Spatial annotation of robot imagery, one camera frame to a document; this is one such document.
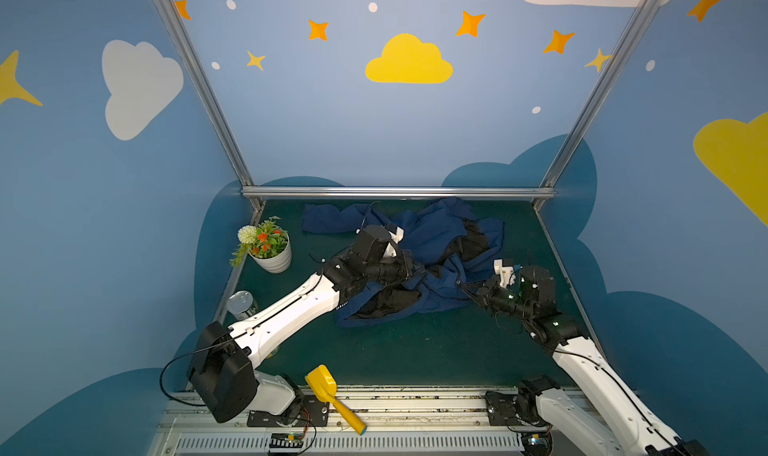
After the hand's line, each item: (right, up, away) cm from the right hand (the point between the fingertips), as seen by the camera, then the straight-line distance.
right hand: (463, 282), depth 76 cm
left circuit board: (-45, -39, -3) cm, 59 cm away
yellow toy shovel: (-37, -28, +2) cm, 46 cm away
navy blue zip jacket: (-1, +13, +28) cm, 31 cm away
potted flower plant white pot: (-55, +9, +11) cm, 57 cm away
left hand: (-10, +5, -2) cm, 11 cm away
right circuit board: (+18, -40, -3) cm, 44 cm away
